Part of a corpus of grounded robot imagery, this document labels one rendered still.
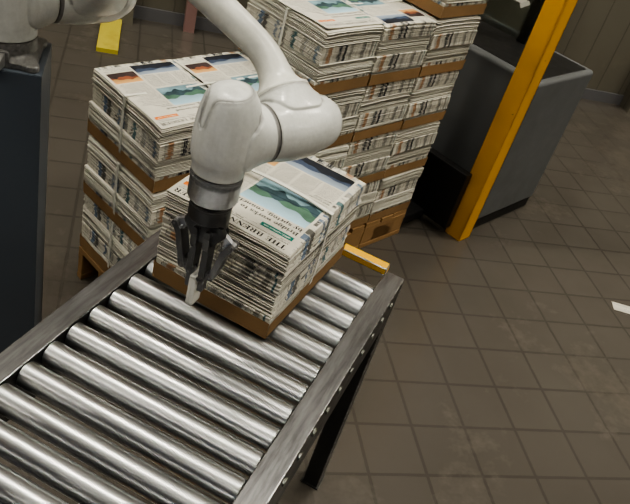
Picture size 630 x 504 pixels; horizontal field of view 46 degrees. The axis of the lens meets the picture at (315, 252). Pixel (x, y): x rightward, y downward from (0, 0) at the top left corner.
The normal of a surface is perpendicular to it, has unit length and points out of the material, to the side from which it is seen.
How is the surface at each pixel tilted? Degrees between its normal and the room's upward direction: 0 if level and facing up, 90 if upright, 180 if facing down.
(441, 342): 0
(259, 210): 3
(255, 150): 89
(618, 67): 90
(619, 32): 90
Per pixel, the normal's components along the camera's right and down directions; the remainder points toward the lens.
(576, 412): 0.24, -0.78
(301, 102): 0.49, -0.37
